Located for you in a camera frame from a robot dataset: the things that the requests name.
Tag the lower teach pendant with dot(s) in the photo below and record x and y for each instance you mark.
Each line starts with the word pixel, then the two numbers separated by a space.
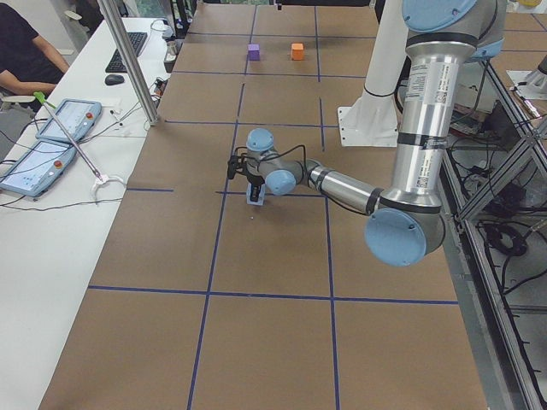
pixel 38 168

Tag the purple foam block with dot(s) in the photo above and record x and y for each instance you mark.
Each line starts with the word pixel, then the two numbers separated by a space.
pixel 254 52

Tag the aluminium frame post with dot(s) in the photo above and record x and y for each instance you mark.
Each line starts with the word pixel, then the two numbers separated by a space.
pixel 118 31

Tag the light blue foam block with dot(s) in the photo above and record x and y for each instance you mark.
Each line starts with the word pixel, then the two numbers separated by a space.
pixel 261 201

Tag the upper teach pendant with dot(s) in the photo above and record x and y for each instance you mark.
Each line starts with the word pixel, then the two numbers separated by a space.
pixel 78 116

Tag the teach pendant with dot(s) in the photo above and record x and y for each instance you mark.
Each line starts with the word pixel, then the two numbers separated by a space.
pixel 38 168
pixel 78 116

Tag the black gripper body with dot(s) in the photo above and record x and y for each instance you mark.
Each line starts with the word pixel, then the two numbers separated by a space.
pixel 255 179

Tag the orange foam block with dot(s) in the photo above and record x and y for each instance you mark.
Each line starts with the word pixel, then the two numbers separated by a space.
pixel 297 51

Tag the grabber reach stick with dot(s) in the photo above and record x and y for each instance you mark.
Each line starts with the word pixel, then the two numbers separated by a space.
pixel 101 179

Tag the seated person in black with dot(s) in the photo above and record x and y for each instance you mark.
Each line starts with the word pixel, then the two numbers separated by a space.
pixel 29 63

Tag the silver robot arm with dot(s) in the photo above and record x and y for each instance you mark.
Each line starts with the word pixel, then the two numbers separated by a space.
pixel 406 107

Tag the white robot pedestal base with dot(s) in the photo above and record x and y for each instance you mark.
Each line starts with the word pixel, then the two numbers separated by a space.
pixel 372 119

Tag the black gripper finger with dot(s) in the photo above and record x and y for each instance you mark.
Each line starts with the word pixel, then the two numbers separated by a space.
pixel 255 192

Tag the black computer mouse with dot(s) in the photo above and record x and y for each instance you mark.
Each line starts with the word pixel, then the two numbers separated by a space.
pixel 114 79

